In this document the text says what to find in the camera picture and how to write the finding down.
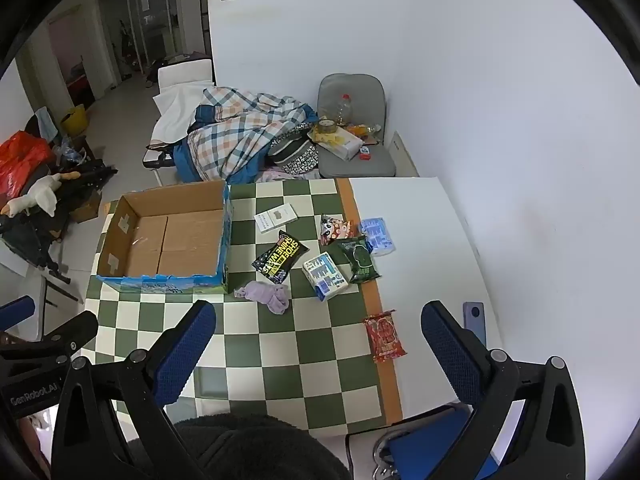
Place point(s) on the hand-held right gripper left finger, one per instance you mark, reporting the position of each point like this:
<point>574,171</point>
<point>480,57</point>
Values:
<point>185,355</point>

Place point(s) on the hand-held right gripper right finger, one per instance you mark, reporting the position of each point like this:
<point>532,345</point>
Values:
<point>450,355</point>

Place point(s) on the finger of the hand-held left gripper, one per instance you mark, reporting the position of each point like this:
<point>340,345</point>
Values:
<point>15,311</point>
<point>72,331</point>

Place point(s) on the red snack packet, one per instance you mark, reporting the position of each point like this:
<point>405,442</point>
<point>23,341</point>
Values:
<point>384,337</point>

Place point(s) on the purple sock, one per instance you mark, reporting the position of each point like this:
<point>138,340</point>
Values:
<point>267,294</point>

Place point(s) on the dark green packet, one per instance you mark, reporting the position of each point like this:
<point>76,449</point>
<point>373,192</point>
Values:
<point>361,259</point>

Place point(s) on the black wipes packet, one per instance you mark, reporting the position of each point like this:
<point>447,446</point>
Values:
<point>280,257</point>

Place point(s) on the light blue packet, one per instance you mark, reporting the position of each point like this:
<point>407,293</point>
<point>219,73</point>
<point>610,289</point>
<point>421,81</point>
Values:
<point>377,236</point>

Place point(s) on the white and blue packet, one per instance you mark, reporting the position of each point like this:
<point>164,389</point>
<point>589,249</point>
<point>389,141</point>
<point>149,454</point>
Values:
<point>325,276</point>

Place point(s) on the white card packet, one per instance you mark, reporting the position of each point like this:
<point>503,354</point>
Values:
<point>275,218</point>

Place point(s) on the cartoon print snack packet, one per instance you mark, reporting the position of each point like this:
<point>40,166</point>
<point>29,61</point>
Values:
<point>336,229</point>

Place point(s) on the person's left forearm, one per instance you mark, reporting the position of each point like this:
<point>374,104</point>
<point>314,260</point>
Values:
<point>35,440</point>

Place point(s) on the blue smartphone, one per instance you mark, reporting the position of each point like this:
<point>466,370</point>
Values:
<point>475,316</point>

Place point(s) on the black folded stroller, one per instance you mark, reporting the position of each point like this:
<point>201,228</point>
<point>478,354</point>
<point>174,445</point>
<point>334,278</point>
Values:
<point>30,235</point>

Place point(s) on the blue chair seat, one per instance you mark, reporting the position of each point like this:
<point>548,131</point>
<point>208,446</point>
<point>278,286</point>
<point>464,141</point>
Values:
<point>430,435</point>

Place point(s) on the person's black fleece garment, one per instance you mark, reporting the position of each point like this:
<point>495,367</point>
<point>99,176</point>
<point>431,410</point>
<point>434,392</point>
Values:
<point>240,450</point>

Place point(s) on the small brown cardboard box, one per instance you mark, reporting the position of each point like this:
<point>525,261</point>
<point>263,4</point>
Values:
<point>87,210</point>

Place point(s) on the white goose plush toy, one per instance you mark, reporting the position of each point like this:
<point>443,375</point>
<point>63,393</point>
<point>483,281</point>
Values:
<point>42,192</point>

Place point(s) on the green checkered tablecloth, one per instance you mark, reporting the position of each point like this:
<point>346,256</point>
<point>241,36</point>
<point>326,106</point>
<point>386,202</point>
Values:
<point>310,355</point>

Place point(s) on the red plastic bag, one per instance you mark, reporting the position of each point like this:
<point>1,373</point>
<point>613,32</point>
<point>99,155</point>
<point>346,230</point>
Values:
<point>22,160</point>

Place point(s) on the light blue cloth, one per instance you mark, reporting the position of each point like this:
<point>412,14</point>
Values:
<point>49,122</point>

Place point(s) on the black folding cot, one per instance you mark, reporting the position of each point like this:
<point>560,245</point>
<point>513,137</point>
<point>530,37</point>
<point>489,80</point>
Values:
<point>157,157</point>

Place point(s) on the yellow bucket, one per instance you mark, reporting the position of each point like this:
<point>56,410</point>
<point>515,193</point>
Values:
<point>75,121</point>

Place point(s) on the pink cloth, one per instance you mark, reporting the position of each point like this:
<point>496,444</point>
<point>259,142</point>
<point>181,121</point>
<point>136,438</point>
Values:
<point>285,176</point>

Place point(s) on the plaid blanket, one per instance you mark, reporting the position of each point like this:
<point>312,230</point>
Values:
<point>235,135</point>

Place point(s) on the black and white patterned bag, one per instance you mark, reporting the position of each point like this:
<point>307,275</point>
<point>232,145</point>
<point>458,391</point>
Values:
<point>295,157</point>

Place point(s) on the yellow and white box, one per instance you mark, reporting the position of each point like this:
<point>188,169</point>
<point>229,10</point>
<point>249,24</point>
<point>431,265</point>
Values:
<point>340,145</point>

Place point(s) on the orange snack bag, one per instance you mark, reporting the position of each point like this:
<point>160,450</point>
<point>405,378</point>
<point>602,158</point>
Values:
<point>362,130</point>

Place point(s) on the packing tape roll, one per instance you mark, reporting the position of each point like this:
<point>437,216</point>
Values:
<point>326,127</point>

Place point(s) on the clear plastic bottle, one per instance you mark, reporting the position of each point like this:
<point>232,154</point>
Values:
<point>344,110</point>

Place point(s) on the grey padded chair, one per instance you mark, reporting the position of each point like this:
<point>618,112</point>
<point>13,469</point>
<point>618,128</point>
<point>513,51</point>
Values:
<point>350,90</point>

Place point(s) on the white chair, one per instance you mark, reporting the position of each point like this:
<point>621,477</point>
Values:
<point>185,71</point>

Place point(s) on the glass sliding door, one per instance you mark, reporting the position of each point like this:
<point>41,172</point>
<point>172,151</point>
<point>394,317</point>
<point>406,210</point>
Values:
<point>135,25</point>

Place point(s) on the white wall panel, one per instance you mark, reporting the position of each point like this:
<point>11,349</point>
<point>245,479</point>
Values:
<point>404,155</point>

